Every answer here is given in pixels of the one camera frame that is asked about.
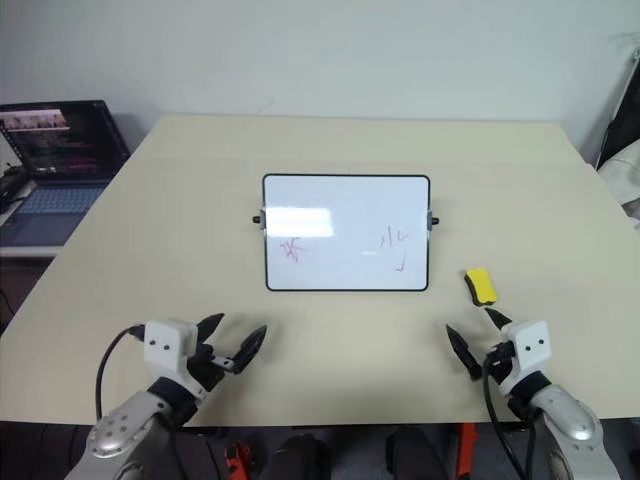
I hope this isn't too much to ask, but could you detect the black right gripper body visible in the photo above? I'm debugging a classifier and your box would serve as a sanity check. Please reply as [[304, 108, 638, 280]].
[[483, 339, 517, 380]]

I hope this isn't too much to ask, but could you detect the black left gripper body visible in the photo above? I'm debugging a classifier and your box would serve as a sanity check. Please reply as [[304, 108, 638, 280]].
[[186, 342, 236, 395]]

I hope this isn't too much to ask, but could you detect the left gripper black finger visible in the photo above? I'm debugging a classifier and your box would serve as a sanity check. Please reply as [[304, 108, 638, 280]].
[[231, 324, 269, 376], [196, 313, 226, 347]]

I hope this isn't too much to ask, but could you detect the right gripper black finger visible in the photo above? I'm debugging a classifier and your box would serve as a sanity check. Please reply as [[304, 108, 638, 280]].
[[483, 307, 514, 332], [445, 324, 484, 383]]

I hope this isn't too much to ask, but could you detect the yellow and black eraser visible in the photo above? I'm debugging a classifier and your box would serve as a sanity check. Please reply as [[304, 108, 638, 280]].
[[464, 268, 500, 307]]

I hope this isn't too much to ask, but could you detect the orange red clamp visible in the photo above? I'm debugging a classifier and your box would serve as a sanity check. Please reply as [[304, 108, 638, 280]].
[[456, 422, 480, 480], [223, 441, 252, 480]]

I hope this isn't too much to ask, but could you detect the dark rounded shape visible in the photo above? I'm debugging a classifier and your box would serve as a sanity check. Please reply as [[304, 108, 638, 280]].
[[383, 426, 445, 480], [271, 431, 332, 480]]

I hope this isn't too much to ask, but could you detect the small black-framed whiteboard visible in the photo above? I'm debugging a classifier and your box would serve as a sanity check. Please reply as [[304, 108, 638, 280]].
[[251, 173, 442, 293]]

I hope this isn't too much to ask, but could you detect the white crumpled cloth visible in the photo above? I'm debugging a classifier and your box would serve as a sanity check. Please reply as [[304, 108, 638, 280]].
[[598, 143, 640, 222]]

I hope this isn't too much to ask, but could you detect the white side desk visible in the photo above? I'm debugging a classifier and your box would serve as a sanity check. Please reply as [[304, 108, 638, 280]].
[[0, 243, 64, 260]]

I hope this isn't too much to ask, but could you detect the black leaning panel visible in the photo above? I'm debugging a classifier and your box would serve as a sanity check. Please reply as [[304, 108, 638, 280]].
[[594, 47, 640, 172]]

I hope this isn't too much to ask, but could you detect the open blue laptop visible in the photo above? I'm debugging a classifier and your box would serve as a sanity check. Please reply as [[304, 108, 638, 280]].
[[0, 99, 133, 249]]

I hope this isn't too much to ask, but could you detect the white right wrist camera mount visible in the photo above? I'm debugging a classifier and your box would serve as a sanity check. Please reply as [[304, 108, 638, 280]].
[[496, 319, 552, 397]]

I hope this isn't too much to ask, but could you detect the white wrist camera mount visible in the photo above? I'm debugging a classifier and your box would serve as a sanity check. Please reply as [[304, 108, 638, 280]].
[[143, 319, 209, 402], [496, 319, 552, 397]]

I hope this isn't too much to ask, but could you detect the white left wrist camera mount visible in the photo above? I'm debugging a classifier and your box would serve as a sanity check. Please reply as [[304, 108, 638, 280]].
[[143, 319, 209, 402]]

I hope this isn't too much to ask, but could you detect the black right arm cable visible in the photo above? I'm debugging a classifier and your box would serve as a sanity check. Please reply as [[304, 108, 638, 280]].
[[481, 368, 540, 480]]

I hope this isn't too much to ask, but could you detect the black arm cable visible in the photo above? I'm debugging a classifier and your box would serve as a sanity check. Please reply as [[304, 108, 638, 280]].
[[481, 368, 540, 480], [94, 324, 147, 422]]

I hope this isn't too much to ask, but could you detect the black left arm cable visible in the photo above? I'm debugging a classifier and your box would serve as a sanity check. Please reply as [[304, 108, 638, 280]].
[[94, 324, 147, 422]]

